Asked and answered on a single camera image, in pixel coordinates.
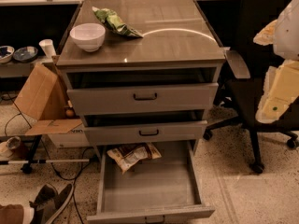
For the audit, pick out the brown chip bag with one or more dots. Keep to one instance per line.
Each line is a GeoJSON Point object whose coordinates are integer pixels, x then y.
{"type": "Point", "coordinates": [126, 156]}

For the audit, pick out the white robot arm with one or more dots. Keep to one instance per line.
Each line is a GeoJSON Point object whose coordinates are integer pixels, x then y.
{"type": "Point", "coordinates": [281, 85]}

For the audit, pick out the grey drawer cabinet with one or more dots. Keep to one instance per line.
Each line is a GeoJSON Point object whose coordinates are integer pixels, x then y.
{"type": "Point", "coordinates": [177, 47]}

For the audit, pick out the grey top drawer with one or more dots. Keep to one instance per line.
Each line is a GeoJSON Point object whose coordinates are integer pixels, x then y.
{"type": "Point", "coordinates": [141, 99]}

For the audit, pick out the grey drawer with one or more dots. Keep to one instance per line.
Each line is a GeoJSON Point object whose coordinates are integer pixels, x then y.
{"type": "Point", "coordinates": [161, 191]}
{"type": "Point", "coordinates": [141, 99]}
{"type": "Point", "coordinates": [157, 132]}

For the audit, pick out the grey middle drawer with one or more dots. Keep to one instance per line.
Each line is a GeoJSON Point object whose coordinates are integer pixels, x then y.
{"type": "Point", "coordinates": [157, 132]}

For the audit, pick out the grey bottom drawer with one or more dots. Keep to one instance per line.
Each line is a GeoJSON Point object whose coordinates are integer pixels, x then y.
{"type": "Point", "coordinates": [161, 191]}

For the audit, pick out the green chip bag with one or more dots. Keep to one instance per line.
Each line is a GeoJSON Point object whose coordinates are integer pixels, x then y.
{"type": "Point", "coordinates": [113, 22]}

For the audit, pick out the white box with print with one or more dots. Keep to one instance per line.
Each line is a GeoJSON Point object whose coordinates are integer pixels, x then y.
{"type": "Point", "coordinates": [74, 138]}

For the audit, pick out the small orange ball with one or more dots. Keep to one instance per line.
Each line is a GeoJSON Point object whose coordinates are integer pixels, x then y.
{"type": "Point", "coordinates": [69, 112]}

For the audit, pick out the black office chair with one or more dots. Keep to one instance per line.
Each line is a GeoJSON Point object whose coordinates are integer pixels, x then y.
{"type": "Point", "coordinates": [242, 77]}

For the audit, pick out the brown cardboard box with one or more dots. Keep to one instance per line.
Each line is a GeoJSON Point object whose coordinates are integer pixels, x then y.
{"type": "Point", "coordinates": [43, 98]}

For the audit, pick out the white paper cup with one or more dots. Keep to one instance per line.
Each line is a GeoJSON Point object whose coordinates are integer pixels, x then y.
{"type": "Point", "coordinates": [47, 47]}

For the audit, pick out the blue patterned bowl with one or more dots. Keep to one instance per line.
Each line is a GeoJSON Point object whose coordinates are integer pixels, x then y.
{"type": "Point", "coordinates": [25, 54]}

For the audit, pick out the dark sneaker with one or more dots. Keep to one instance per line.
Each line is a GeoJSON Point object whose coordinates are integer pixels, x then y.
{"type": "Point", "coordinates": [47, 192]}

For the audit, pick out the black stand with white bar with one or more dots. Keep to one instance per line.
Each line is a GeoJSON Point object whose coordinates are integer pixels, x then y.
{"type": "Point", "coordinates": [32, 143]}

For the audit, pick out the small cup on floor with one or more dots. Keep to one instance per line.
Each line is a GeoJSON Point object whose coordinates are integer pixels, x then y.
{"type": "Point", "coordinates": [13, 149]}

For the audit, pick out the low grey shelf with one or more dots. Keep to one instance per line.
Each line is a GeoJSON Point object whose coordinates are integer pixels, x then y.
{"type": "Point", "coordinates": [15, 69]}

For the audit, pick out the blue white bowl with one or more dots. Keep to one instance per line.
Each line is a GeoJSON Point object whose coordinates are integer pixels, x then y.
{"type": "Point", "coordinates": [6, 53]}

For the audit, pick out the grey sneaker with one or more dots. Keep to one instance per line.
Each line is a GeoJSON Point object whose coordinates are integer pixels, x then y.
{"type": "Point", "coordinates": [49, 210]}

